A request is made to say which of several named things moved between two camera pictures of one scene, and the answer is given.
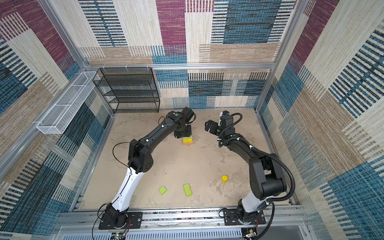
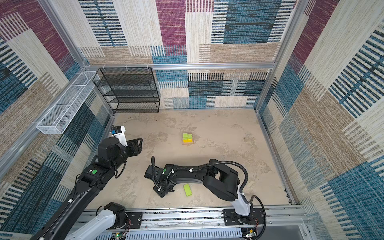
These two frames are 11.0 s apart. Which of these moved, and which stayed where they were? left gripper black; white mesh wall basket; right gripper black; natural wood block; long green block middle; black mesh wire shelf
Moved: left gripper black; right gripper black
Stayed: white mesh wall basket; natural wood block; long green block middle; black mesh wire shelf
